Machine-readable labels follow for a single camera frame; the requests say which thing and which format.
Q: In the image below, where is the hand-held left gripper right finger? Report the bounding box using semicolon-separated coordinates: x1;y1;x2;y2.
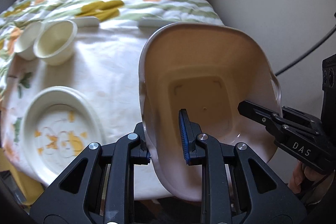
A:
178;108;307;224

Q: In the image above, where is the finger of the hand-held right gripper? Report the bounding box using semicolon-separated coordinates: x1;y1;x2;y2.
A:
237;100;290;137

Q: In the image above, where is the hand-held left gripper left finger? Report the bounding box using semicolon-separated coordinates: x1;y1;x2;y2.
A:
29;122;154;224

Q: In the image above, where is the pink square bowl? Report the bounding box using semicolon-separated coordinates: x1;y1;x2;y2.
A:
138;22;283;202

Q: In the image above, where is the printed cream plate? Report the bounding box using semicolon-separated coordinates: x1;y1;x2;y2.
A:
23;86;105;184

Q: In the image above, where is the person's right hand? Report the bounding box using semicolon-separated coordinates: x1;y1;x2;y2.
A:
288;162;324;199

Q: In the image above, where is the white floral tablecloth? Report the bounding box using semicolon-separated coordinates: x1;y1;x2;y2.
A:
0;20;237;201

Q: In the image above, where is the cream round bowl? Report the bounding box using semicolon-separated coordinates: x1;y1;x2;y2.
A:
33;20;78;66

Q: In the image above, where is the small white bowl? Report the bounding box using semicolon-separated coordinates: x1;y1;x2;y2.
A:
15;21;44;61

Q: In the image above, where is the black cable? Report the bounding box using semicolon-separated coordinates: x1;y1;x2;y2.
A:
275;26;336;76

